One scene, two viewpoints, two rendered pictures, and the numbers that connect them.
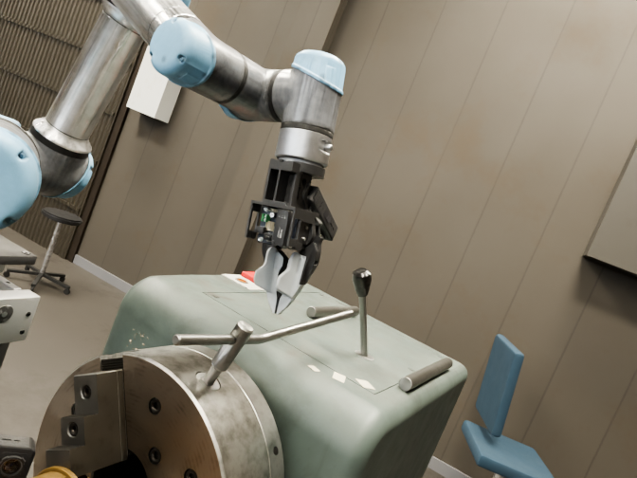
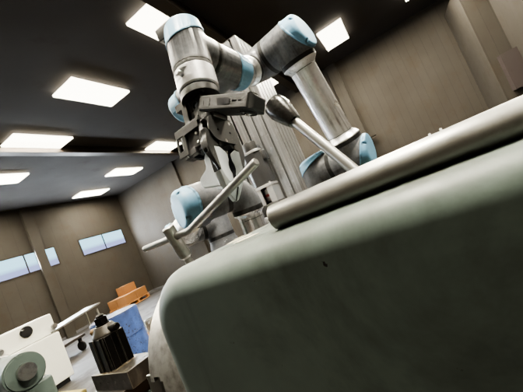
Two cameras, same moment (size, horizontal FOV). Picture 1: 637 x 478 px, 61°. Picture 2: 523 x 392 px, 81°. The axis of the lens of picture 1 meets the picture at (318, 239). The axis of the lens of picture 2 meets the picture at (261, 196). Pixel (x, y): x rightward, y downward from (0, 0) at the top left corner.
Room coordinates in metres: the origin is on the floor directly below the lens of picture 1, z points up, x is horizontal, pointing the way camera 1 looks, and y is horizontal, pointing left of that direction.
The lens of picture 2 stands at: (0.84, -0.47, 1.27)
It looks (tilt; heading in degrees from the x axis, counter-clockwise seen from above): 3 degrees up; 95
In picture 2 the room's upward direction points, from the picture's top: 23 degrees counter-clockwise
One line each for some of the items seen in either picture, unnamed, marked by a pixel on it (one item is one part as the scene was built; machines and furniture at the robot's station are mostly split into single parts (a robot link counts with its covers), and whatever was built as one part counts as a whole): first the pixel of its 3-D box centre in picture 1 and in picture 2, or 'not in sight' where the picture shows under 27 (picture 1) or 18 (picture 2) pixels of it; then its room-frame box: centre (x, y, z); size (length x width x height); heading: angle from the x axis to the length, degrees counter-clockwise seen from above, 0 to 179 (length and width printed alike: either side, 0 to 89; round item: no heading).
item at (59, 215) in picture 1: (52, 248); not in sight; (3.98, 1.82, 0.28); 0.47 x 0.45 x 0.56; 72
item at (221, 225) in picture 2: not in sight; (213, 220); (0.50, 0.81, 1.33); 0.13 x 0.12 x 0.14; 30
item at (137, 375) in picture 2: not in sight; (125, 371); (0.17, 0.42, 1.00); 0.20 x 0.10 x 0.05; 153
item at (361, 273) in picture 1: (360, 282); (282, 113); (0.88, -0.09, 1.38); 0.04 x 0.03 x 0.05; 153
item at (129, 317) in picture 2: not in sight; (125, 345); (-1.76, 3.16, 0.43); 0.57 x 0.57 x 0.86
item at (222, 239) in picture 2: not in sight; (225, 245); (0.51, 0.81, 1.21); 0.15 x 0.15 x 0.10
